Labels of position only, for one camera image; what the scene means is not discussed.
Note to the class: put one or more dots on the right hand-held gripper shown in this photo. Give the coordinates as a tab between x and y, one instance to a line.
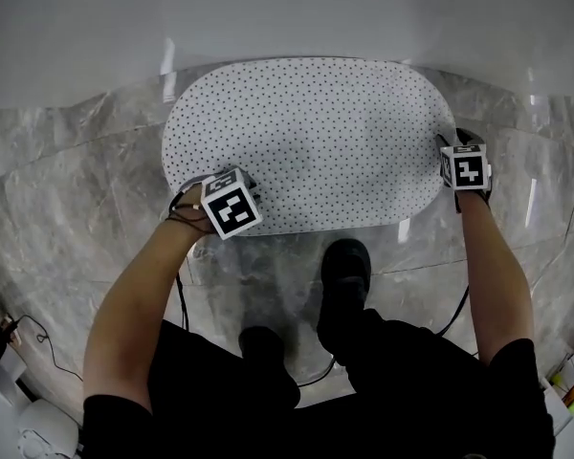
469	170

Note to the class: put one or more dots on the person's black clothing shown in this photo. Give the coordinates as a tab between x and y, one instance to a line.
363	399

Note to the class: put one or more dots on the white perforated bath mat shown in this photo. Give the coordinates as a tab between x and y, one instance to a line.
306	146

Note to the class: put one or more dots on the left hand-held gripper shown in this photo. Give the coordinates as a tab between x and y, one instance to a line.
232	208

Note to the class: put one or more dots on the white rectangular bathtub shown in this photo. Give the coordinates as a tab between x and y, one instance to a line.
287	12

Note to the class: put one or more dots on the person's black shoe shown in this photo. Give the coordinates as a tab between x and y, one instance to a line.
262	342
344	275

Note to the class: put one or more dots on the person's right black shoe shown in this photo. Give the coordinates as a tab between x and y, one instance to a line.
344	275

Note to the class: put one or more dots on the person's left black shoe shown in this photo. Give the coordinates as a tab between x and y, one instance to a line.
262	342

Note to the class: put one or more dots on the person's left forearm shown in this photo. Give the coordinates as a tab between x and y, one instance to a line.
139	294

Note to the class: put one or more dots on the person's right forearm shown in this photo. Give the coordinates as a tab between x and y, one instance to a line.
497	275

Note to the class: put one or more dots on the white rounded fixture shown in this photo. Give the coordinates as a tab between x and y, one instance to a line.
52	423

